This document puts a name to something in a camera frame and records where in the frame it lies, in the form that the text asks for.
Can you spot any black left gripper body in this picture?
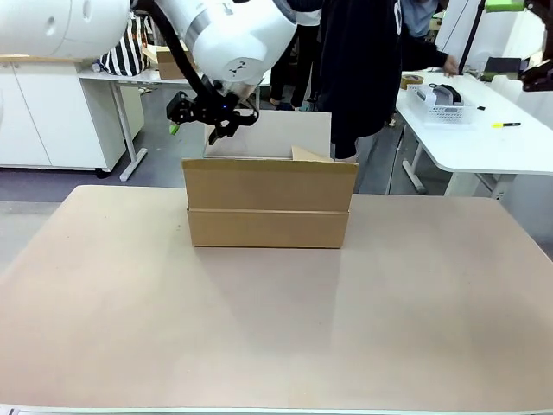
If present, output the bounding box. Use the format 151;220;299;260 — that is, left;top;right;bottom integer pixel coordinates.
189;78;260;128

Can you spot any person's left forearm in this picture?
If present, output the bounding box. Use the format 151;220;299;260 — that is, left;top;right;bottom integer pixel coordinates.
404;36;448;71

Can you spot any small brown cardboard box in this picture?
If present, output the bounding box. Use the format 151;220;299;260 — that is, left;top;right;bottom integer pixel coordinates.
156;46;198;80

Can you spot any person's left hand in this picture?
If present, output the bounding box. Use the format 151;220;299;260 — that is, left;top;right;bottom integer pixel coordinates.
442;54;461;79

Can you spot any black stand pole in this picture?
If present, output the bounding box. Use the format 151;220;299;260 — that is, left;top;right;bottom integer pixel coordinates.
457;0;486;75

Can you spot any white table with grey legs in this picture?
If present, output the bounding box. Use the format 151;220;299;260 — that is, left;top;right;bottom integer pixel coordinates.
79;68;273;182

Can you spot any white partition panel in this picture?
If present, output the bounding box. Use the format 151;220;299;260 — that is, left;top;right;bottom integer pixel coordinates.
434;0;535;74

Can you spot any black white striped bag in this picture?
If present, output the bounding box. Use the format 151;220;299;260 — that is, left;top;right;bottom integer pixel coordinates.
99;11;153;78

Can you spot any white rounded side table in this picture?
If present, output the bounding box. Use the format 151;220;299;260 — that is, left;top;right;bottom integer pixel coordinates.
395;71;553;200

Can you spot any bystander in blue-grey shirt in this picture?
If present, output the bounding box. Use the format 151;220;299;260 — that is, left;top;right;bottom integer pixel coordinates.
399;0;440;39

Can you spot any black white device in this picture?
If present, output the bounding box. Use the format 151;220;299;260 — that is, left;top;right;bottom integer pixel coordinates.
427;83;464;106

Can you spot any bystander in black trousers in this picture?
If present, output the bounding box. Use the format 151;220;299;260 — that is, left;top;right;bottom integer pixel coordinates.
270;0;323;112

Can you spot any white perforated plastic basket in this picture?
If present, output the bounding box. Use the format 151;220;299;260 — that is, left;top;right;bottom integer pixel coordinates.
407;84;477;127

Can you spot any white cabinet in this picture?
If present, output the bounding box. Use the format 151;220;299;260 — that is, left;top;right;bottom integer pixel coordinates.
0;54;146;170

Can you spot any person's dark jacket torso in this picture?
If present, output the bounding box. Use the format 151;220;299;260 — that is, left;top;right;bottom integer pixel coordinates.
319;0;416;162

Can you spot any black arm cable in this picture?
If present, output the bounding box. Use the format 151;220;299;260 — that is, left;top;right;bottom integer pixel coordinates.
149;0;217;95

